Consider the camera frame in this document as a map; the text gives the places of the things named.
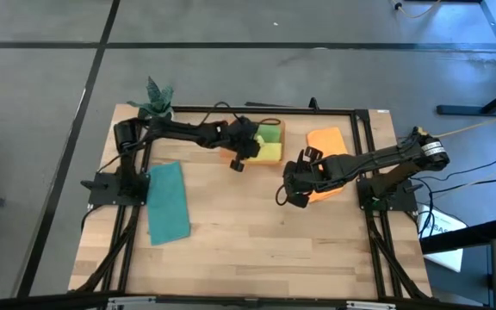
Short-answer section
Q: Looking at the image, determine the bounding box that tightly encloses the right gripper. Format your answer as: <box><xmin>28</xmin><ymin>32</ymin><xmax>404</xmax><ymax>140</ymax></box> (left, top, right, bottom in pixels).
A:
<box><xmin>282</xmin><ymin>146</ymin><xmax>333</xmax><ymax>210</ymax></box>

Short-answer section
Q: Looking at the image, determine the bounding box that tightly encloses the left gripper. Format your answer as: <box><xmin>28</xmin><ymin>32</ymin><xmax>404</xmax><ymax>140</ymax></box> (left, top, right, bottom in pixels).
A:
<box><xmin>225</xmin><ymin>115</ymin><xmax>262</xmax><ymax>173</ymax></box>

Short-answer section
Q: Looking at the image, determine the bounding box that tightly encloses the orange translucent plastic basket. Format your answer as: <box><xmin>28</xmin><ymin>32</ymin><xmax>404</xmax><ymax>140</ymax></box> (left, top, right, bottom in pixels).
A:
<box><xmin>219</xmin><ymin>120</ymin><xmax>286</xmax><ymax>167</ymax></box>

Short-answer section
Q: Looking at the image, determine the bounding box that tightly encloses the yellow microfiber towel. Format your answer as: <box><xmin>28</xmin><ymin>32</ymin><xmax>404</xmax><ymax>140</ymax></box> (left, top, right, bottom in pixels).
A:
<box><xmin>247</xmin><ymin>134</ymin><xmax>283</xmax><ymax>164</ymax></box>

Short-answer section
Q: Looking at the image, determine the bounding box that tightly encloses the green microfiber towel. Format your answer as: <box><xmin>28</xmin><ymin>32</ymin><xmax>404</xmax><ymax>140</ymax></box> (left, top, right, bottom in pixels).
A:
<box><xmin>256</xmin><ymin>124</ymin><xmax>283</xmax><ymax>145</ymax></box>

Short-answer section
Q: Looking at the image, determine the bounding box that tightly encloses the orange microfiber towel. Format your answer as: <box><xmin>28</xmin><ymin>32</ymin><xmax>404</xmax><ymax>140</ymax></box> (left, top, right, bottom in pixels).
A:
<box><xmin>307</xmin><ymin>126</ymin><xmax>349</xmax><ymax>204</ymax></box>

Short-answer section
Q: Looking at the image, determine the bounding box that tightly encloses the teal microfiber towel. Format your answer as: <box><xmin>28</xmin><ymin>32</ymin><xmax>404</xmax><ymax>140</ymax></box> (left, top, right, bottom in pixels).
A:
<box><xmin>146</xmin><ymin>160</ymin><xmax>192</xmax><ymax>247</ymax></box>

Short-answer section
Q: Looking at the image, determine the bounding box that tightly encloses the snake plant in white pot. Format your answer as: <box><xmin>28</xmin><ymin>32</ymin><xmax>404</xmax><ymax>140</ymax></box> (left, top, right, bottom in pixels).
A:
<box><xmin>127</xmin><ymin>76</ymin><xmax>176</xmax><ymax>121</ymax></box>

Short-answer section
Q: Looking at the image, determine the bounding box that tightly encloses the black desk edge bar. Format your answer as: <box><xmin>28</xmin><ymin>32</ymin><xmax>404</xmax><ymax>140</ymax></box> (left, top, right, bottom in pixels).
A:
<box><xmin>419</xmin><ymin>217</ymin><xmax>496</xmax><ymax>255</ymax></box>

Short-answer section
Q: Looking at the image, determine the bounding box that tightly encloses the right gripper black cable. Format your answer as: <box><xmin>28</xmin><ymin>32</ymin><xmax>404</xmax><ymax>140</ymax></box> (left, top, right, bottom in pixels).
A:
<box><xmin>275</xmin><ymin>183</ymin><xmax>291</xmax><ymax>207</ymax></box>

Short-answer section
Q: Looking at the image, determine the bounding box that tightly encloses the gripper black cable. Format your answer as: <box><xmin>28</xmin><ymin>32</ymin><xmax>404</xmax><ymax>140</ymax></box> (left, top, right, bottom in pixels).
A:
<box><xmin>275</xmin><ymin>183</ymin><xmax>291</xmax><ymax>207</ymax></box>
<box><xmin>199</xmin><ymin>101</ymin><xmax>282</xmax><ymax>127</ymax></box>

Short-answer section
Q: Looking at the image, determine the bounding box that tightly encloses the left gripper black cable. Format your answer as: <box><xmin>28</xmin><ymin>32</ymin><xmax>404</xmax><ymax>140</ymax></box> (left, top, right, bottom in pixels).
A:
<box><xmin>199</xmin><ymin>101</ymin><xmax>282</xmax><ymax>127</ymax></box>

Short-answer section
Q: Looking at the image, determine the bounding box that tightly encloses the black metal table frame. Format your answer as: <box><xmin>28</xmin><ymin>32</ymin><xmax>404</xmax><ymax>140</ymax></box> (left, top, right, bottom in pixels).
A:
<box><xmin>0</xmin><ymin>96</ymin><xmax>496</xmax><ymax>310</ymax></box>

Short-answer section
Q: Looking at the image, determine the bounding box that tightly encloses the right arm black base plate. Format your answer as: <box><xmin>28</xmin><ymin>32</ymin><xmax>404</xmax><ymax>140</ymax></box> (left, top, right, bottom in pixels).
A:
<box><xmin>356</xmin><ymin>177</ymin><xmax>424</xmax><ymax>213</ymax></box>

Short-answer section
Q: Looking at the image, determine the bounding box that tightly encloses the yellow extension cord with plug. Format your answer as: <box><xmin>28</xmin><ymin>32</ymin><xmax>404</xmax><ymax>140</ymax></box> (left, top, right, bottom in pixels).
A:
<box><xmin>415</xmin><ymin>107</ymin><xmax>496</xmax><ymax>140</ymax></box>

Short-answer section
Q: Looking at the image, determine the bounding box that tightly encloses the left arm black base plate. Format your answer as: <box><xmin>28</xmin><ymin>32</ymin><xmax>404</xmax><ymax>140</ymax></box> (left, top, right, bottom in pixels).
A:
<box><xmin>80</xmin><ymin>171</ymin><xmax>151</xmax><ymax>207</ymax></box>

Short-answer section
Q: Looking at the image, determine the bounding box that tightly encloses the black floor cable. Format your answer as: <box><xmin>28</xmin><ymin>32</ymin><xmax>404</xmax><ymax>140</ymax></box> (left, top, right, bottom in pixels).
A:
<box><xmin>396</xmin><ymin>128</ymin><xmax>496</xmax><ymax>242</ymax></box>

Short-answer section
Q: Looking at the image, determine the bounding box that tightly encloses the black desk leg frame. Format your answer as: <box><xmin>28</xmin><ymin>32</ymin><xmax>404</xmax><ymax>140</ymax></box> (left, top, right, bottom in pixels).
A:
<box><xmin>436</xmin><ymin>0</ymin><xmax>496</xmax><ymax>117</ymax></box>

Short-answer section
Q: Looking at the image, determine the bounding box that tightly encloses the yellow hanging cable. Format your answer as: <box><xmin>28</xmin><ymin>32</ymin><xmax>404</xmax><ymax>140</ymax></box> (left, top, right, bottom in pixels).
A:
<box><xmin>388</xmin><ymin>0</ymin><xmax>443</xmax><ymax>20</ymax></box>

